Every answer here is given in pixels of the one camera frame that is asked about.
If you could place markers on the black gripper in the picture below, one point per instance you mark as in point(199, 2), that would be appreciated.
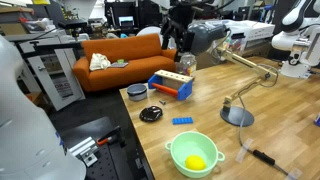
point(181, 23)

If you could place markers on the grey plastic toy screw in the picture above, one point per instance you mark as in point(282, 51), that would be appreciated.
point(162, 102)

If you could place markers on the white idle robot arm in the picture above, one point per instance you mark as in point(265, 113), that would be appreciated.
point(290, 40)

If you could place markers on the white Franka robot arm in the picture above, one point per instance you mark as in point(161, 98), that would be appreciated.
point(23, 133)

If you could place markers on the wooden toy board blue ends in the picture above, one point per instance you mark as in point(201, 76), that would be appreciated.
point(173, 80)

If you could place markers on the white round chair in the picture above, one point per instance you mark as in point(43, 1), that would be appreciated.
point(150, 32)

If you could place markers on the clear jar of coloured blocks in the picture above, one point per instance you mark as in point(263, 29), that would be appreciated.
point(187, 65)

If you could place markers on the computer monitor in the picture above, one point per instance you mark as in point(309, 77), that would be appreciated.
point(126, 21)

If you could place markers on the orange sofa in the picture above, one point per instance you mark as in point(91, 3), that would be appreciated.
point(133, 71)

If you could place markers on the small green item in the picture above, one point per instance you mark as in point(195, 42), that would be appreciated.
point(120, 61)

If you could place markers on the grey book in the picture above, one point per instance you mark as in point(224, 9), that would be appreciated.
point(118, 65)

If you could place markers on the grey toy pot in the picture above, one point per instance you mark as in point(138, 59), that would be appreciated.
point(137, 92)

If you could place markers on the white cloth bag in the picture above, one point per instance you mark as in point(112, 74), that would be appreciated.
point(99, 62)

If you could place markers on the black round pot lid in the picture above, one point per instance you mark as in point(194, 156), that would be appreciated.
point(151, 114)

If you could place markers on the blue studded brick plate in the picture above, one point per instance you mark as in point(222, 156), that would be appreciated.
point(182, 120)

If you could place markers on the white storage box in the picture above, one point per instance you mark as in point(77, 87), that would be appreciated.
point(256, 31)

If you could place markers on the grey wooden desk lamp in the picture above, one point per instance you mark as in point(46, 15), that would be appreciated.
point(236, 116)

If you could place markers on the mint green bowl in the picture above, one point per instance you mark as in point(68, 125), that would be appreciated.
point(181, 146)

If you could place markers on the white cabinet cart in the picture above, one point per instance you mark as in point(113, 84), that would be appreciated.
point(63, 86)

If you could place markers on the yellow toy lemon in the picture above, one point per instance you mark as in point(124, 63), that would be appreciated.
point(195, 162)

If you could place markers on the black perforated breadboard table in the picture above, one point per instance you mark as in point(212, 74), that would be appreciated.
point(113, 163)

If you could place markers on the clear tape strip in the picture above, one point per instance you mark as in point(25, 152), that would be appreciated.
point(294, 174)
point(244, 150)

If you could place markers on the small blue box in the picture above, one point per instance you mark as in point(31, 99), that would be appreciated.
point(317, 120)

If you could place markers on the aluminium bracket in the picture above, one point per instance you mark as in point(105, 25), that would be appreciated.
point(85, 151)

